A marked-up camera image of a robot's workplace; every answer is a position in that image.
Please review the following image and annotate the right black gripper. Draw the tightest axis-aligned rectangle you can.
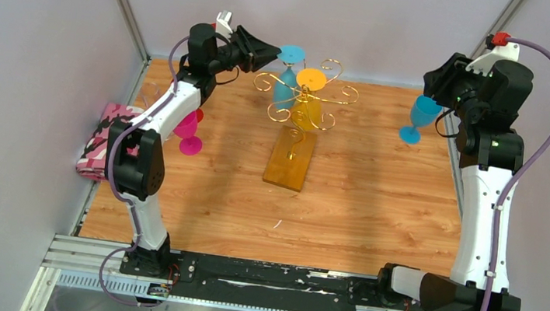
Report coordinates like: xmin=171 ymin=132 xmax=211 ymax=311
xmin=418 ymin=48 xmax=493 ymax=125

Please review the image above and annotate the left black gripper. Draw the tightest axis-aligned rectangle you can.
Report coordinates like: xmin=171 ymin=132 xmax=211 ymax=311
xmin=206 ymin=23 xmax=282 ymax=82

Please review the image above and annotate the blue wine glass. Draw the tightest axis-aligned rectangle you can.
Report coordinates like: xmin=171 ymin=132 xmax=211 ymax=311
xmin=398 ymin=95 xmax=443 ymax=145
xmin=273 ymin=44 xmax=306 ymax=110

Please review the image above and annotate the yellow wine glass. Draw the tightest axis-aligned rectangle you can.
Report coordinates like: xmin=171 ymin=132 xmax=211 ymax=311
xmin=291 ymin=68 xmax=327 ymax=131

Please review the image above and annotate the red wine glass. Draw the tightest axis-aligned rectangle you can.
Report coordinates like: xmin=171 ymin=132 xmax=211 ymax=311
xmin=195 ymin=109 xmax=204 ymax=123

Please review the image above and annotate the pink wine glass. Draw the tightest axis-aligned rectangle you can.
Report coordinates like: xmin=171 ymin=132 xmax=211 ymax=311
xmin=173 ymin=110 xmax=203 ymax=156

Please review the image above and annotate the clear wine glass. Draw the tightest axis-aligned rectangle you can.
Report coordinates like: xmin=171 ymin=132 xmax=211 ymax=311
xmin=137 ymin=81 xmax=169 ymax=127

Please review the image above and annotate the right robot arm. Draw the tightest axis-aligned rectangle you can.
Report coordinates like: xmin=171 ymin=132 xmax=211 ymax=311
xmin=374 ymin=53 xmax=534 ymax=311

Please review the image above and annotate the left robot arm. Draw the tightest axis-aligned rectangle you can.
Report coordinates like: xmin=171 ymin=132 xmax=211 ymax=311
xmin=105 ymin=23 xmax=281 ymax=278

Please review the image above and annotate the wooden rack base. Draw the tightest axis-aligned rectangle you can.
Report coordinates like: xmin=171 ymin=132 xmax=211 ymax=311
xmin=262 ymin=125 xmax=317 ymax=193

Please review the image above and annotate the pink camouflage cloth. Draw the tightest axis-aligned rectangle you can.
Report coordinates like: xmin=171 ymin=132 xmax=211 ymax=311
xmin=75 ymin=103 xmax=144 ymax=180

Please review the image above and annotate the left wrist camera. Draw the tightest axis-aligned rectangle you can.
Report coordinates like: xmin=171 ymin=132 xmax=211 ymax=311
xmin=214 ymin=10 xmax=234 ymax=40

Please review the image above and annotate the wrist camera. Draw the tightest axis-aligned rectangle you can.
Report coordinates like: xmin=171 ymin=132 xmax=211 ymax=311
xmin=214 ymin=10 xmax=234 ymax=40
xmin=465 ymin=32 xmax=520 ymax=76

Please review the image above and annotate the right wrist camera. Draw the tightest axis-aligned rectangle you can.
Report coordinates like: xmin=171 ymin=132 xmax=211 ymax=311
xmin=465 ymin=32 xmax=520 ymax=76

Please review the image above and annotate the gold wire glass rack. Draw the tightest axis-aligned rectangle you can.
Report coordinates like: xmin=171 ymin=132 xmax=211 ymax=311
xmin=252 ymin=58 xmax=360 ymax=160

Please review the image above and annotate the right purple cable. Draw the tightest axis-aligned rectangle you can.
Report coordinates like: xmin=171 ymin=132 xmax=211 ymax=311
xmin=441 ymin=28 xmax=550 ymax=311

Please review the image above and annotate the purple cable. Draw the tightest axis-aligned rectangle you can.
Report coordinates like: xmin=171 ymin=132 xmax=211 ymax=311
xmin=89 ymin=26 xmax=202 ymax=311
xmin=441 ymin=28 xmax=550 ymax=311

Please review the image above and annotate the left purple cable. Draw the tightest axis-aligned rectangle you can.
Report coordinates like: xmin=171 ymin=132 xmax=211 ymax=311
xmin=89 ymin=26 xmax=202 ymax=311

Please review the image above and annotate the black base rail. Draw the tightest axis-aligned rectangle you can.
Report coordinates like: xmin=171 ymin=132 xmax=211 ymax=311
xmin=40 ymin=232 xmax=431 ymax=311

